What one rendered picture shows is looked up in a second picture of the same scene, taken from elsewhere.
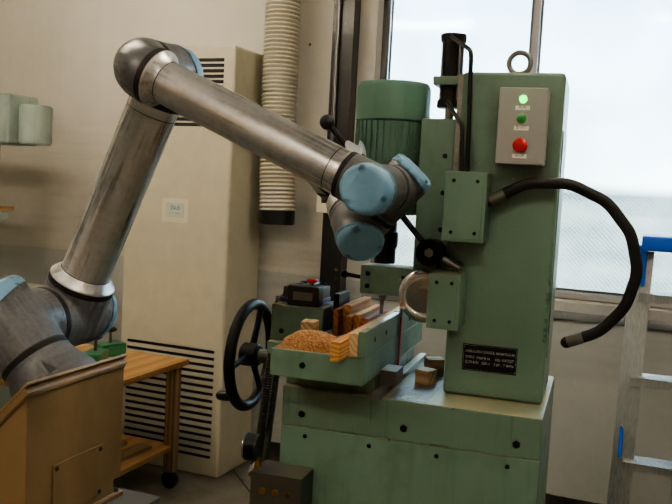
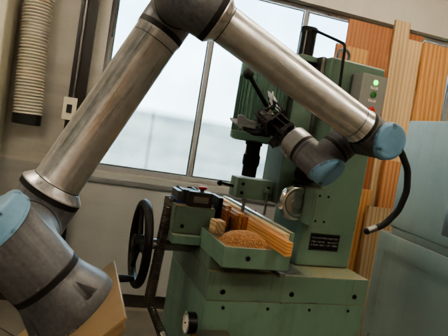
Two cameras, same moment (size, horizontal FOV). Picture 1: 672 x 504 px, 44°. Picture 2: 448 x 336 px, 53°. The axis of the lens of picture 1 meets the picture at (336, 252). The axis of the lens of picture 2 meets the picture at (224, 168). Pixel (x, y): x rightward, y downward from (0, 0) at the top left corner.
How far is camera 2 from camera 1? 123 cm
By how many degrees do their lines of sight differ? 38
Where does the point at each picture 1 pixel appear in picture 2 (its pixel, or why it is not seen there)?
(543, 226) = (363, 161)
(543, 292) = (357, 201)
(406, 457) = (291, 313)
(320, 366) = (261, 259)
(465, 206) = not seen: hidden behind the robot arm
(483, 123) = not seen: hidden behind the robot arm
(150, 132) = (163, 61)
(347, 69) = (93, 19)
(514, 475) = (351, 315)
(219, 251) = not seen: outside the picture
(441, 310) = (320, 214)
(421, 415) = (303, 284)
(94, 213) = (94, 129)
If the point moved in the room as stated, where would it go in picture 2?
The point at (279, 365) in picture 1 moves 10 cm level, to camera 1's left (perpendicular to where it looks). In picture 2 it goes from (230, 259) to (201, 261)
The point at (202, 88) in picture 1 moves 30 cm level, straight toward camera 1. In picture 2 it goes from (271, 38) to (410, 34)
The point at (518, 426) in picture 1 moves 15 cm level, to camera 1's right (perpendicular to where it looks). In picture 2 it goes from (357, 285) to (382, 283)
